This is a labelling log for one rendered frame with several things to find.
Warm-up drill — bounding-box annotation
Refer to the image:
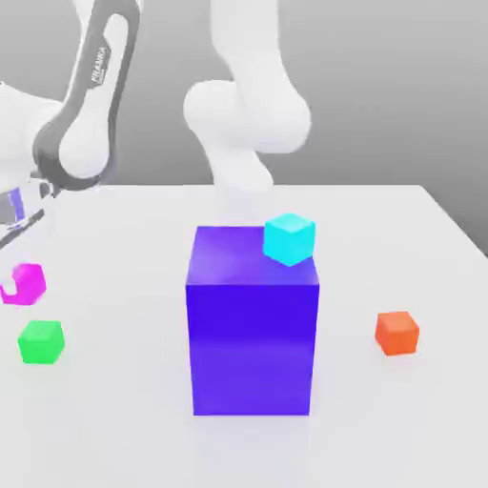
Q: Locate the small magenta cube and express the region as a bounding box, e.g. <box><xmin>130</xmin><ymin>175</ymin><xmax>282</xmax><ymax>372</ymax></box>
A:
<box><xmin>0</xmin><ymin>262</ymin><xmax>48</xmax><ymax>307</ymax></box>

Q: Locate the large blue box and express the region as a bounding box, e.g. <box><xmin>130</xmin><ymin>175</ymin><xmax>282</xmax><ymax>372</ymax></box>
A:
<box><xmin>184</xmin><ymin>225</ymin><xmax>321</xmax><ymax>417</ymax></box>

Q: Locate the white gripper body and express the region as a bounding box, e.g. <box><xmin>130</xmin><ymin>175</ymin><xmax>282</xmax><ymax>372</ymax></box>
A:
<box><xmin>0</xmin><ymin>208</ymin><xmax>53</xmax><ymax>268</ymax></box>

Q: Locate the small green cube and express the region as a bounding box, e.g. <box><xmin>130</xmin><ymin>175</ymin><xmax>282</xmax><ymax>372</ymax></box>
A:
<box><xmin>17</xmin><ymin>319</ymin><xmax>67</xmax><ymax>366</ymax></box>

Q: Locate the small orange cube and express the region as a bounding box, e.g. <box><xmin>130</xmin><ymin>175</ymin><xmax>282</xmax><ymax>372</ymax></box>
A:
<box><xmin>374</xmin><ymin>310</ymin><xmax>421</xmax><ymax>357</ymax></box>

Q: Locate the small cyan cube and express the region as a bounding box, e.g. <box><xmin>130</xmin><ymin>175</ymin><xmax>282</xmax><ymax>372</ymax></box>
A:
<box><xmin>262</xmin><ymin>212</ymin><xmax>317</xmax><ymax>268</ymax></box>

